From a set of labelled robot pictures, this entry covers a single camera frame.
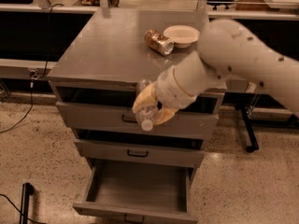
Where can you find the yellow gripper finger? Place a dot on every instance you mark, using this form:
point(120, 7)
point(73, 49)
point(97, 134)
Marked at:
point(146, 98)
point(164, 115)

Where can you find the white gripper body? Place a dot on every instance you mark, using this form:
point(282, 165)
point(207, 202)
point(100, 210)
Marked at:
point(170, 90)

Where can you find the clear plastic water bottle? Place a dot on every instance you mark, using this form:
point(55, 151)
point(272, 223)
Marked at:
point(146, 116)

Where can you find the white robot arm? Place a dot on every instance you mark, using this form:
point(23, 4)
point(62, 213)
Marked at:
point(226, 49)

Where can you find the grey middle drawer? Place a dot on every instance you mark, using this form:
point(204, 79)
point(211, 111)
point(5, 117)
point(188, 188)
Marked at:
point(138, 153)

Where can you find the grey drawer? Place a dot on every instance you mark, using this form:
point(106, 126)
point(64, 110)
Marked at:
point(137, 193)
point(138, 153)
point(121, 120)

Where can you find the grey drawer cabinet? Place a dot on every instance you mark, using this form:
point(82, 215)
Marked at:
point(109, 57)

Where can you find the grey top drawer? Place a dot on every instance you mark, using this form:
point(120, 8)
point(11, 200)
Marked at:
point(121, 120)

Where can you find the grey bottom drawer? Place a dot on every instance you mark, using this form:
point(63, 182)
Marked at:
point(137, 193)

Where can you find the brown soda can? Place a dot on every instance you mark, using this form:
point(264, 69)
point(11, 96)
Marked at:
point(160, 43)

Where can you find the white paper bowl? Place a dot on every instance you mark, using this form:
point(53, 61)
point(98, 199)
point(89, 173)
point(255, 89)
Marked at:
point(182, 35)

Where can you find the black stand leg with caster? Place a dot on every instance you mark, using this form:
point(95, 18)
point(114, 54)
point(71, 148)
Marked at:
point(252, 138)

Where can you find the black floor post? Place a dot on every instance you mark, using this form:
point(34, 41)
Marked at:
point(27, 191)

